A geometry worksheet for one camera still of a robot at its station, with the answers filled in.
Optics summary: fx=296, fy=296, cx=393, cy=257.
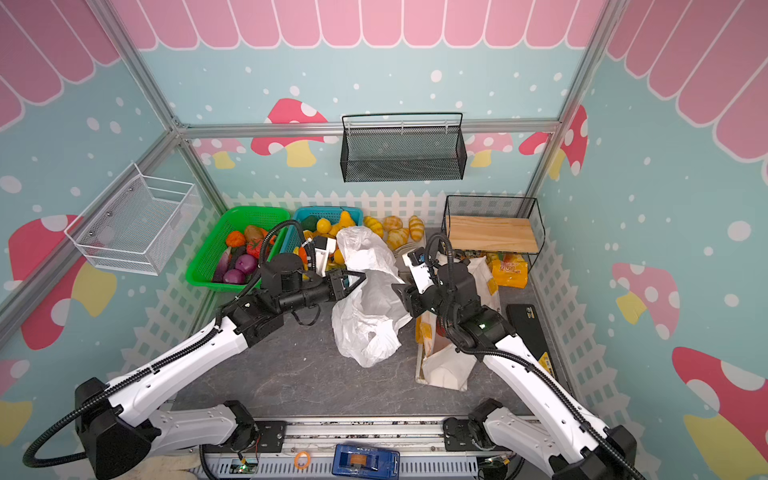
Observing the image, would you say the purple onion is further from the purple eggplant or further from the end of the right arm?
the end of the right arm

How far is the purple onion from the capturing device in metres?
1.05

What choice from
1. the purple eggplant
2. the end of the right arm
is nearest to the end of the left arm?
the end of the right arm

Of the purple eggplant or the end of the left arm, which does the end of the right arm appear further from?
the purple eggplant

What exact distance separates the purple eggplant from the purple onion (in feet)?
0.12

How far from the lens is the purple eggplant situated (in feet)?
3.35
